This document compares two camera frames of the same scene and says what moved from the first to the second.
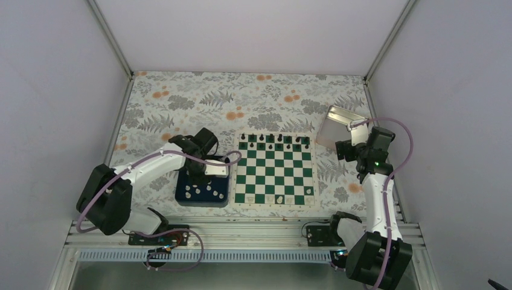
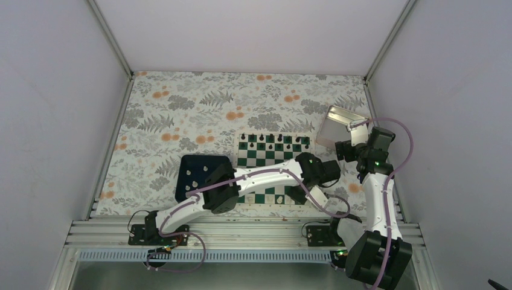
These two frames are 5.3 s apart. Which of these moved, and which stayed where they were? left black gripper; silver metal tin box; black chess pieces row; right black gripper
Moved: left black gripper
Stayed: black chess pieces row; silver metal tin box; right black gripper
